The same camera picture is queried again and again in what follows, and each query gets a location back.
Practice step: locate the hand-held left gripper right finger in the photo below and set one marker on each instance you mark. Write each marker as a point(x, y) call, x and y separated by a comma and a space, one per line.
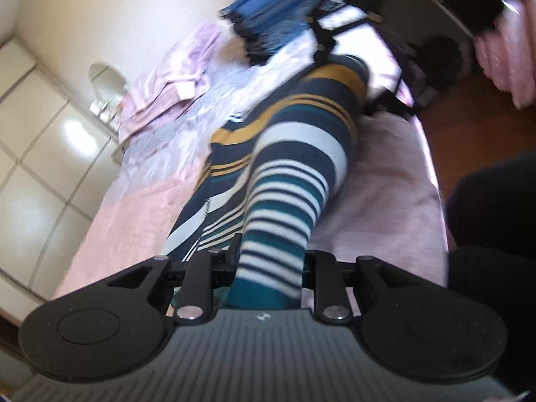
point(318, 268)

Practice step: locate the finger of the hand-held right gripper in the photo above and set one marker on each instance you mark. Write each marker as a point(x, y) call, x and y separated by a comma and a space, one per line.
point(398, 106)
point(324, 44)

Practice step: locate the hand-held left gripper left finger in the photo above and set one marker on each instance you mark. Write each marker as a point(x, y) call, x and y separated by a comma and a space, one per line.
point(229, 259)

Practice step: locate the striped long-sleeve shirt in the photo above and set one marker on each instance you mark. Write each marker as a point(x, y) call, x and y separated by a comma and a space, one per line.
point(293, 176)

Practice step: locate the blue cloth pile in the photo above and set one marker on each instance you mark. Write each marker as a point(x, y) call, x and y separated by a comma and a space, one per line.
point(268, 4)

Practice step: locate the pink curtain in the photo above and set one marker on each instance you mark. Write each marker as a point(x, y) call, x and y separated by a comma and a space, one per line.
point(511, 63)

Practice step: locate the person's black pants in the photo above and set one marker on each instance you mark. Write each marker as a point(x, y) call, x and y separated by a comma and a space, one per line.
point(494, 217)

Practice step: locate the pink folded cloth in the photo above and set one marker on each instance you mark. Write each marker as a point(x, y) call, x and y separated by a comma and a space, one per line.
point(167, 88)

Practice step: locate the white wardrobe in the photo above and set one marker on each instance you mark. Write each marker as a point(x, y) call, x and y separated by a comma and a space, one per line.
point(42, 167)

